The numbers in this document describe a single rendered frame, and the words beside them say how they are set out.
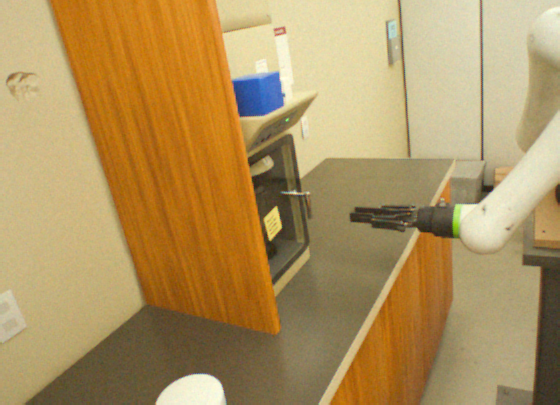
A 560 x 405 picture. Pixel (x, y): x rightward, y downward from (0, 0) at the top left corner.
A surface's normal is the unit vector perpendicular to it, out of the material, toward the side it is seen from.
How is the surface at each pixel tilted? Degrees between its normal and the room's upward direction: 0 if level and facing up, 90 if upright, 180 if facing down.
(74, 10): 90
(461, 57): 90
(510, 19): 90
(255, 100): 90
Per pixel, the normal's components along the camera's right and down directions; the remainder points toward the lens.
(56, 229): 0.86, 0.05
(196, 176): -0.48, 0.40
